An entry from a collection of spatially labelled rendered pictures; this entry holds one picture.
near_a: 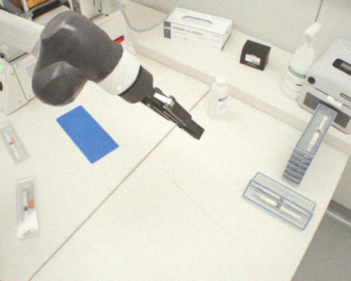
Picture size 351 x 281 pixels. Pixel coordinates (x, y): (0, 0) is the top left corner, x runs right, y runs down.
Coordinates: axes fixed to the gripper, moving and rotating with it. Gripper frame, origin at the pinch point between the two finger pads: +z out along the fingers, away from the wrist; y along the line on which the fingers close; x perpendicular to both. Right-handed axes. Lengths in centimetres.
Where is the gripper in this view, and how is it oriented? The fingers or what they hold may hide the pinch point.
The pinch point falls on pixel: (190, 127)
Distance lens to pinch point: 79.1
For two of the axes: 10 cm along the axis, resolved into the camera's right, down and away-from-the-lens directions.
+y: 6.0, 2.1, -7.7
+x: 4.8, -8.7, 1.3
